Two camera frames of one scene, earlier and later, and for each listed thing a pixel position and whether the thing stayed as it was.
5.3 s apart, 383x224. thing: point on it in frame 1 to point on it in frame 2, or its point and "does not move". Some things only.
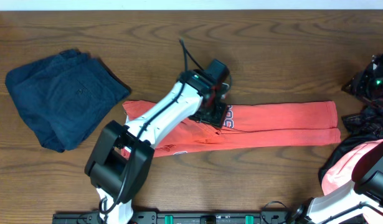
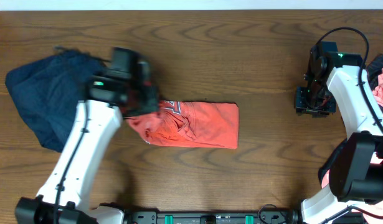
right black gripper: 359,83 to 301,107
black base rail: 185,217 does not move
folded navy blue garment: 63,96 does not move
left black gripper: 218,119 to 149,104
